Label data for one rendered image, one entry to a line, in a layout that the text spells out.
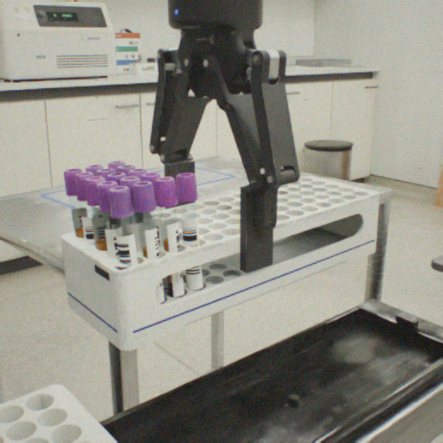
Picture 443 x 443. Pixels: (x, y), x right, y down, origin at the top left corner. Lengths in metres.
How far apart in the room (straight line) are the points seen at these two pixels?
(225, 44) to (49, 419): 0.29
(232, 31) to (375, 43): 4.00
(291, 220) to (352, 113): 3.74
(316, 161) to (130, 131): 1.22
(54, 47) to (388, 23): 2.49
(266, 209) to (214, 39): 0.14
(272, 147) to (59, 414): 0.23
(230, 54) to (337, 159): 3.13
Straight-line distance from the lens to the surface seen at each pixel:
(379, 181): 4.46
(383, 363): 0.53
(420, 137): 4.23
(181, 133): 0.51
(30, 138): 2.75
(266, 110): 0.41
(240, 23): 0.44
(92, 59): 2.86
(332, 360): 0.52
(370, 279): 1.09
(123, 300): 0.40
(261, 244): 0.45
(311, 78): 3.91
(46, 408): 0.37
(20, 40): 2.72
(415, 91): 4.23
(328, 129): 4.03
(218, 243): 0.43
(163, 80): 0.51
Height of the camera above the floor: 1.07
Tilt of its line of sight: 17 degrees down
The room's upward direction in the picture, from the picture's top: straight up
